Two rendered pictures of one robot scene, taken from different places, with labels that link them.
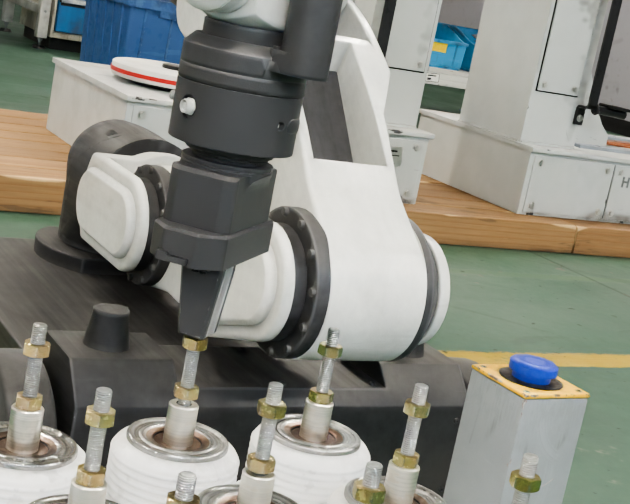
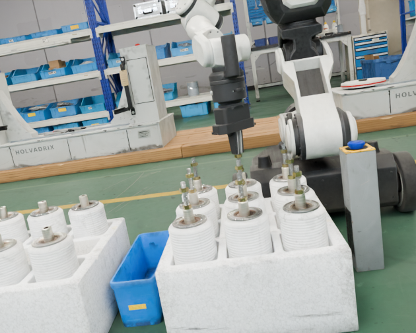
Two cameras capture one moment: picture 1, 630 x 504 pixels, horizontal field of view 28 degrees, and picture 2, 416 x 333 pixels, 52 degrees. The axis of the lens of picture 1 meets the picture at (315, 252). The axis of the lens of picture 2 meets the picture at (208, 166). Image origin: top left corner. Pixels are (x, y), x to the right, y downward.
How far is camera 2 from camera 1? 0.54 m
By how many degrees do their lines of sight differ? 38
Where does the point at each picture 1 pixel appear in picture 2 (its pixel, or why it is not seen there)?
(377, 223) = (322, 111)
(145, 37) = (382, 72)
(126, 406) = (267, 182)
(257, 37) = (220, 69)
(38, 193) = not seen: hidden behind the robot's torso
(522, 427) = (348, 163)
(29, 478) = not seen: hidden behind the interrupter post
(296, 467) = (276, 186)
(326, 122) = (315, 84)
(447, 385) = (386, 160)
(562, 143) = not seen: outside the picture
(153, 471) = (230, 191)
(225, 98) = (216, 88)
